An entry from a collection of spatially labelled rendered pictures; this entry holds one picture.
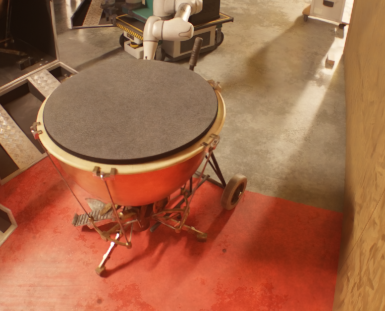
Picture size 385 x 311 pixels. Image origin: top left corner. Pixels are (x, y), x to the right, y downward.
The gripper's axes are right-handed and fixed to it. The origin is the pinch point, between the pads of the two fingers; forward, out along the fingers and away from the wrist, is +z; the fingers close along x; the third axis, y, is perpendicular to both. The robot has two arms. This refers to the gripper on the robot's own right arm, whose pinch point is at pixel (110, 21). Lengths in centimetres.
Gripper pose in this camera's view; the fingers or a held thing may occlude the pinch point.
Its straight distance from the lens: 340.3
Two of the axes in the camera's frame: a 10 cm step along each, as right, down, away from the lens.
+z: -0.5, 7.8, 6.3
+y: 7.7, -3.8, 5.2
